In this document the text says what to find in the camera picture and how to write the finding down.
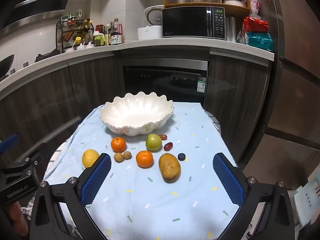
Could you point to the red grape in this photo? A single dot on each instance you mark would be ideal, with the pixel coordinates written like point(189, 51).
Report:
point(163, 137)
point(168, 146)

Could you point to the orange mandarin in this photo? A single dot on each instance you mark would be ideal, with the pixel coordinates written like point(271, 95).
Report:
point(118, 144)
point(144, 159)

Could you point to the yellow lemon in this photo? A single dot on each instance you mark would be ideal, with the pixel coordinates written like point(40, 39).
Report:
point(88, 157)

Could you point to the dark blueberry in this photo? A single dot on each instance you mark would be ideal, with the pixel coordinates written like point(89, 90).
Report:
point(181, 156)

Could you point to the yellow cap bottle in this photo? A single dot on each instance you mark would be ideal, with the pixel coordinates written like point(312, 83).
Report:
point(78, 40)

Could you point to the white ceramic dish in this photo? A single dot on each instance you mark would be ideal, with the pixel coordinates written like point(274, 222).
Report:
point(233, 3)

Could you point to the green apple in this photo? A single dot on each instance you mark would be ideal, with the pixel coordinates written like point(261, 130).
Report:
point(153, 142)

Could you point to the black built-in dishwasher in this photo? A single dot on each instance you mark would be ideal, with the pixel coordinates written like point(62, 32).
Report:
point(162, 85)

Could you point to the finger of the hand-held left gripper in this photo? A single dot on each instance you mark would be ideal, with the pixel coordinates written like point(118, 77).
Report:
point(10, 141)
point(25, 163)

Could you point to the brown kiwi fruit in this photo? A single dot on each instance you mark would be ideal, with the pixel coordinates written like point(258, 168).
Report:
point(169, 167)

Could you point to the hanging clear plastic bags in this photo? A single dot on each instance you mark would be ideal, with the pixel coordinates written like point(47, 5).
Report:
point(254, 5)

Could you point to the black steel range hood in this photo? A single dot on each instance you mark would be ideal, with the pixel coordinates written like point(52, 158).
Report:
point(32, 2)

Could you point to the white rice cooker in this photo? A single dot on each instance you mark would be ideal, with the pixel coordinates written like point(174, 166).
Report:
point(152, 15)

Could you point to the person's left hand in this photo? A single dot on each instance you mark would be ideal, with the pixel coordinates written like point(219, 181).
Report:
point(17, 220)

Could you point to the light blue patterned tablecloth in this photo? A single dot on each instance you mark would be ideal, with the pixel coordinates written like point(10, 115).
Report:
point(150, 205)

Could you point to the white scalloped ceramic bowl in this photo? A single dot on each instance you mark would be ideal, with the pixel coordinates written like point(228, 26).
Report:
point(135, 115)

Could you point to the white kitchen countertop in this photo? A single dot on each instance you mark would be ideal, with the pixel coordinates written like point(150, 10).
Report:
point(175, 43)

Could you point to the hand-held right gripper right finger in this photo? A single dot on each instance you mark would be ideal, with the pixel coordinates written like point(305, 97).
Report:
point(228, 180)

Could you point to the black microwave oven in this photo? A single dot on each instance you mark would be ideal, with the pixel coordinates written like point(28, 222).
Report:
point(187, 22)

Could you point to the red lid jar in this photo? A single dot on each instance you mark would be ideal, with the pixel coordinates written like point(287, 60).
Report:
point(99, 28)

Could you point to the pale plastic stool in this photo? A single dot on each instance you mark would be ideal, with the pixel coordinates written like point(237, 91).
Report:
point(307, 197)

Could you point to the dark grey refrigerator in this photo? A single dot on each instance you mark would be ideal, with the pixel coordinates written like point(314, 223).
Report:
point(295, 55)

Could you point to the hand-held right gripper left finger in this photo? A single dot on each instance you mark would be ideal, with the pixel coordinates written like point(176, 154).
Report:
point(96, 180)

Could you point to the white box appliance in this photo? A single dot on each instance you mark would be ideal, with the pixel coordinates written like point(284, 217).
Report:
point(150, 33)

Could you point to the dark soy sauce bottle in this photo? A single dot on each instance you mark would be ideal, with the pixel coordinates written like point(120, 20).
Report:
point(115, 39)

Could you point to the black white checked cloth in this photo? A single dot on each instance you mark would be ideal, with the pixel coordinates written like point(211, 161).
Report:
point(215, 122)

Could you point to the small white condiment jar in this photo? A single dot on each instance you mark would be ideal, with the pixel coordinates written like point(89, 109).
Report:
point(90, 45)
point(69, 50)
point(81, 46)

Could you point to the teal plastic packet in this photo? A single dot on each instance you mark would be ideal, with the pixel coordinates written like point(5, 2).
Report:
point(260, 41)

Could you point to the black gas stove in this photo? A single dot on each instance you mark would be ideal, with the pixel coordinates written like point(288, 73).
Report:
point(47, 55)

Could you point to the red plastic packet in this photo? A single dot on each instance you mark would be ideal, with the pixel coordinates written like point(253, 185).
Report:
point(256, 24)

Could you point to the black wok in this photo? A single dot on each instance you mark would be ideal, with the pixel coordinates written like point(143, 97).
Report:
point(6, 63)

